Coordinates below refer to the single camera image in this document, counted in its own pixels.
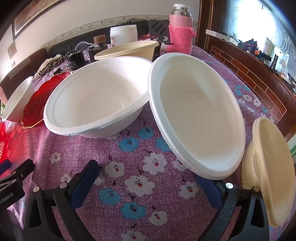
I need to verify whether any pink thermos bottle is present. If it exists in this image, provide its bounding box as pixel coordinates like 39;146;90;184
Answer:
167;4;196;55

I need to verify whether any white foam bowl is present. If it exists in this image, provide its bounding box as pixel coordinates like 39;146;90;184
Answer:
1;76;35;123
148;53;246;180
44;56;152;138

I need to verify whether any purple floral tablecloth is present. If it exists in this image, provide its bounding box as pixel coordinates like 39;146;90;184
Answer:
6;45;296;241

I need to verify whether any white plastic jar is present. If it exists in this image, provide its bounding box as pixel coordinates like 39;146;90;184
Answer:
110;25;138;46

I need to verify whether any cream plastic bowl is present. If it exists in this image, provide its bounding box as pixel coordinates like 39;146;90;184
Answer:
241;116;295;227
94;40;159;61

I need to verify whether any black phone stand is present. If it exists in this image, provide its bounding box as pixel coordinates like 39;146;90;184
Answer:
148;20;172;45

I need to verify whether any black sofa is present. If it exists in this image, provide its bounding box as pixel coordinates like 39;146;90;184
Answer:
47;21;149;58

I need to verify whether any red glass plate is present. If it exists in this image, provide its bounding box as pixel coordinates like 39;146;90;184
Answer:
21;71;71;129

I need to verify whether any maroon armchair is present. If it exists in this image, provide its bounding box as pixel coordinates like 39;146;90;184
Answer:
1;48;48;103

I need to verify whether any framed horse painting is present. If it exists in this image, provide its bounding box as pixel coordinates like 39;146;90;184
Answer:
12;0;65;40

